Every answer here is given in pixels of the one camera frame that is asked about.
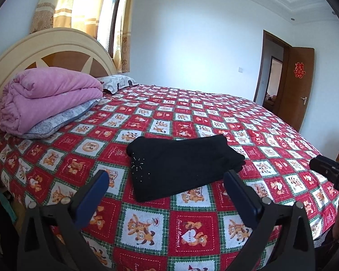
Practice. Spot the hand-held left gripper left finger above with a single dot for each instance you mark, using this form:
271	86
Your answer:
93	194

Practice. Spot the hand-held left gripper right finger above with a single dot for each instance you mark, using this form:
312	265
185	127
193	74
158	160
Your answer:
240	194

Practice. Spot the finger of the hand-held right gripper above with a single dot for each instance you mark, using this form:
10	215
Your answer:
330	169

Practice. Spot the black pants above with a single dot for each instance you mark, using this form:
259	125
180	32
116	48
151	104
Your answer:
180	163

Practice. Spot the grey patterned pillow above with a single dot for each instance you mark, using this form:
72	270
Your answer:
59	120

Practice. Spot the teal cloth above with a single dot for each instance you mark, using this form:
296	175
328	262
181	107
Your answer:
10	206

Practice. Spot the brown wooden door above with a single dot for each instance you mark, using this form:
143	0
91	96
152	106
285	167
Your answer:
295	90

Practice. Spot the red paper door decoration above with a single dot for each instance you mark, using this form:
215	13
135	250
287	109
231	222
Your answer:
299	70

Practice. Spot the red checkered printed bedsheet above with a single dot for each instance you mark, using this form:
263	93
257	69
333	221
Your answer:
163	113

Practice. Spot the pink folded quilt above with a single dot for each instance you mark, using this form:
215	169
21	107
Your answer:
45	96

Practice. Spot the white swirl pattern pillow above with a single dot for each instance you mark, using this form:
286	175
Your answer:
117	83

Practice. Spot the cream wooden headboard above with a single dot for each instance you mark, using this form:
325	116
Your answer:
53	42

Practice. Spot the yellow patterned curtain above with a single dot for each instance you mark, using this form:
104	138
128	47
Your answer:
125	34
70	5

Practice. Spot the window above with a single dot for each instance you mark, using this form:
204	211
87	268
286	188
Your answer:
108	25

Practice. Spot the brown door frame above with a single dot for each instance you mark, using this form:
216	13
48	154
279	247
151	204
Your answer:
261	62

